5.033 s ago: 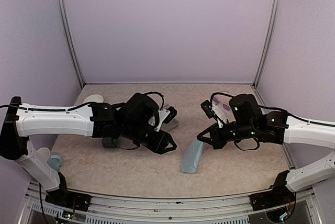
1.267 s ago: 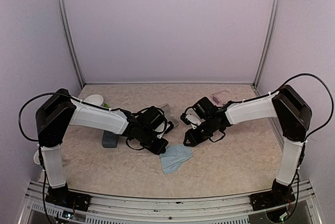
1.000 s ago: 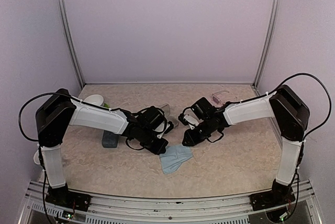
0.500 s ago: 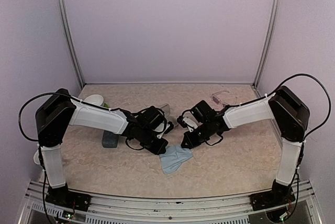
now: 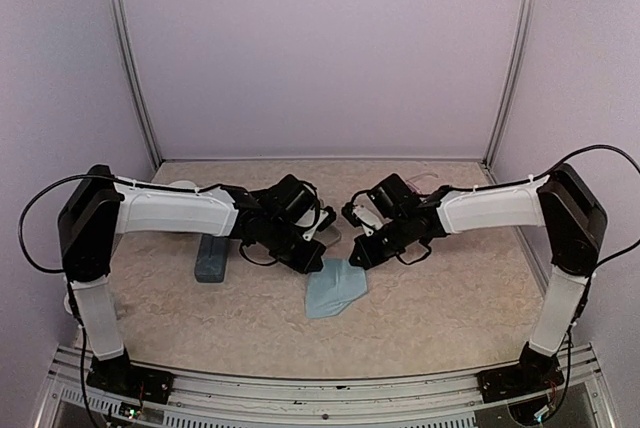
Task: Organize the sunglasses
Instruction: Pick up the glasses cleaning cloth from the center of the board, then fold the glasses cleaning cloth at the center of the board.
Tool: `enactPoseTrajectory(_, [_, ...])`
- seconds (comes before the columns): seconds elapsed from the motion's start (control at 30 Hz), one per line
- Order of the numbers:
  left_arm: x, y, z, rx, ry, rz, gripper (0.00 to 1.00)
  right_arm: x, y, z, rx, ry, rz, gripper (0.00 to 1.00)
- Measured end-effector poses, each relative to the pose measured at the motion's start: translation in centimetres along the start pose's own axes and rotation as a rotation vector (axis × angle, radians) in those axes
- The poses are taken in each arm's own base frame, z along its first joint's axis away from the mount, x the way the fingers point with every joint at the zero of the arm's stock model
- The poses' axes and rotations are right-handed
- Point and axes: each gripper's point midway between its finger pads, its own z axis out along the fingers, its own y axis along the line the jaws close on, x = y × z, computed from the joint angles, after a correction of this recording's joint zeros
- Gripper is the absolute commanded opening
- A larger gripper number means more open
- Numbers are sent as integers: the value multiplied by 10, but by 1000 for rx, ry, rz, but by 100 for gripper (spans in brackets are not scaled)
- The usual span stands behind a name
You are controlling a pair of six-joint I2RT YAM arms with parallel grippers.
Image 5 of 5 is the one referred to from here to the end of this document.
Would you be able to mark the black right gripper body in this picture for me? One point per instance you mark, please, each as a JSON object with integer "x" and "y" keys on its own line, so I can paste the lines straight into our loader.
{"x": 382, "y": 251}

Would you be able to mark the right aluminium corner post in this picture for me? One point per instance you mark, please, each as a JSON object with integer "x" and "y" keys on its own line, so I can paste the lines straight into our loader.
{"x": 506, "y": 101}

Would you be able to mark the grey-blue glasses case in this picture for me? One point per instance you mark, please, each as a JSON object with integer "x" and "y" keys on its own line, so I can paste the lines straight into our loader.
{"x": 211, "y": 259}

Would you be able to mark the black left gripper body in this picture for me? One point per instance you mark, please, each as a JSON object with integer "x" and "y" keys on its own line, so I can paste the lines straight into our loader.
{"x": 300, "y": 261}

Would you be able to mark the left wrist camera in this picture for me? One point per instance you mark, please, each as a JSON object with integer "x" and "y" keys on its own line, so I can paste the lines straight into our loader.
{"x": 315, "y": 221}

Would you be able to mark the aluminium corner post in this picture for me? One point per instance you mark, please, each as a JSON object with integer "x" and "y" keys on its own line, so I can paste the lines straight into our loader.
{"x": 141, "y": 112}
{"x": 506, "y": 101}

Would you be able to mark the white bowl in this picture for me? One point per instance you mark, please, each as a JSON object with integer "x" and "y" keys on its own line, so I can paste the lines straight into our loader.
{"x": 186, "y": 184}

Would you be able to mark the pink glasses case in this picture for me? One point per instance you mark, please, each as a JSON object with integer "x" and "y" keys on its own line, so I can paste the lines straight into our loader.
{"x": 327, "y": 233}

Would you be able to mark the purple lens pink sunglasses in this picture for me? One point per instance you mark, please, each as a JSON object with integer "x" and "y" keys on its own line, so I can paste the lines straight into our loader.
{"x": 423, "y": 183}

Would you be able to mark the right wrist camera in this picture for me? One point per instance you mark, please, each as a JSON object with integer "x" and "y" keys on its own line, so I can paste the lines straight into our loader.
{"x": 359, "y": 216}

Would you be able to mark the left aluminium corner post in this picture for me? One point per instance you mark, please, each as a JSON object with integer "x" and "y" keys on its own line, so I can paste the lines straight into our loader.
{"x": 141, "y": 112}

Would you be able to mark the light blue cloth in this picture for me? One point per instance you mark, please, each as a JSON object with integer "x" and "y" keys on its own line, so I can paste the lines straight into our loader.
{"x": 334, "y": 288}

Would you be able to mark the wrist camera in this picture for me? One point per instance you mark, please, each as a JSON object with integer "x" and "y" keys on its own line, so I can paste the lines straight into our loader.
{"x": 359, "y": 216}
{"x": 315, "y": 221}

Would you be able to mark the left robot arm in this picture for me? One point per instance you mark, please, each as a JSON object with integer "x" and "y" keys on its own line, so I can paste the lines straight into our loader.
{"x": 284, "y": 219}

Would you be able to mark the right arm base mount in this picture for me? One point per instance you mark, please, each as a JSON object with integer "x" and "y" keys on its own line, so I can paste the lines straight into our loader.
{"x": 533, "y": 372}

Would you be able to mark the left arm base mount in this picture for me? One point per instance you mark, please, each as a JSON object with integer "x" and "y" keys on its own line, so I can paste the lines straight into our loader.
{"x": 121, "y": 377}

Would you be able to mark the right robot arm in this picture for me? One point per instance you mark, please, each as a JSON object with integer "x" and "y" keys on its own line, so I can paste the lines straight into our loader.
{"x": 559, "y": 201}

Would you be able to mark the front aluminium rail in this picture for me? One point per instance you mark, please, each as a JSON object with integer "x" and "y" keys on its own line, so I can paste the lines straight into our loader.
{"x": 199, "y": 399}

